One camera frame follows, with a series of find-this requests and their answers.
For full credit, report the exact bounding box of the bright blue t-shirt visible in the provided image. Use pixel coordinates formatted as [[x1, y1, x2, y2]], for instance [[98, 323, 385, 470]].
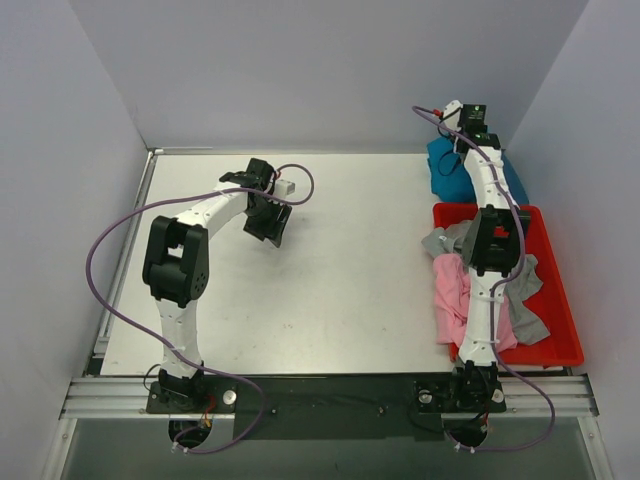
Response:
[[426, 137, 476, 204]]

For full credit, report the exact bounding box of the red plastic bin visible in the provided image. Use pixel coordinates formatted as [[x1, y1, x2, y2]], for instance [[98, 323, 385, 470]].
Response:
[[433, 203, 584, 368]]

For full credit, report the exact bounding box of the folded dark blue t-shirt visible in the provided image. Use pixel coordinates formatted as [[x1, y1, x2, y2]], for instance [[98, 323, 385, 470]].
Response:
[[501, 151, 530, 206]]

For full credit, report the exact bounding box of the aluminium front rail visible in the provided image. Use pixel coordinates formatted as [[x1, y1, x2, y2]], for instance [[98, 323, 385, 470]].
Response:
[[60, 376, 599, 419]]

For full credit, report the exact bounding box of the pink t-shirt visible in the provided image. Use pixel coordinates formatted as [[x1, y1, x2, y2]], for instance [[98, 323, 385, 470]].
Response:
[[431, 253, 520, 354]]

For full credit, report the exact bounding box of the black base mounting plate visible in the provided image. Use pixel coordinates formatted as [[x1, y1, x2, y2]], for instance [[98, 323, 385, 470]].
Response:
[[145, 373, 506, 446]]

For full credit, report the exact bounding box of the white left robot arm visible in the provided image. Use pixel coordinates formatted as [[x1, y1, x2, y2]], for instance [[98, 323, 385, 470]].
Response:
[[142, 158, 295, 412]]

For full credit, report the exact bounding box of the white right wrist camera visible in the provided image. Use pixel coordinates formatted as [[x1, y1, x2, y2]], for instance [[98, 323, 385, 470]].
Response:
[[437, 100, 463, 136]]

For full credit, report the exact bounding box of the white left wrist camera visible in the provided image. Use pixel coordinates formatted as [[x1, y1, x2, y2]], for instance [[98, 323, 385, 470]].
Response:
[[273, 179, 296, 199]]

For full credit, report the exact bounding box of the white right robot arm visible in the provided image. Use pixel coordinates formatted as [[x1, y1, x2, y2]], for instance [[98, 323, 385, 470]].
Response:
[[446, 104, 530, 410]]

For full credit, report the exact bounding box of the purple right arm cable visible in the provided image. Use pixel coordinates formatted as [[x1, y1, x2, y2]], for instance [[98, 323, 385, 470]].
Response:
[[411, 104, 557, 454]]

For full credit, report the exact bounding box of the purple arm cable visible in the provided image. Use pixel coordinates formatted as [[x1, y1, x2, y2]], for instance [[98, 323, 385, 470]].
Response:
[[411, 104, 557, 454], [84, 163, 316, 455]]

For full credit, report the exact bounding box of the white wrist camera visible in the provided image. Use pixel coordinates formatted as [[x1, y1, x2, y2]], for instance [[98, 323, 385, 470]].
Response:
[[273, 179, 296, 199], [437, 100, 463, 136]]

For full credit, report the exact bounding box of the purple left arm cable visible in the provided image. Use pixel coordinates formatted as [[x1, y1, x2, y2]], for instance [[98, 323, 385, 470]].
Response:
[[84, 163, 316, 455]]

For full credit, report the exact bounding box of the grey t-shirt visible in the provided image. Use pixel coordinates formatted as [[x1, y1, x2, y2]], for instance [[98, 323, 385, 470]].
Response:
[[421, 220, 550, 351]]

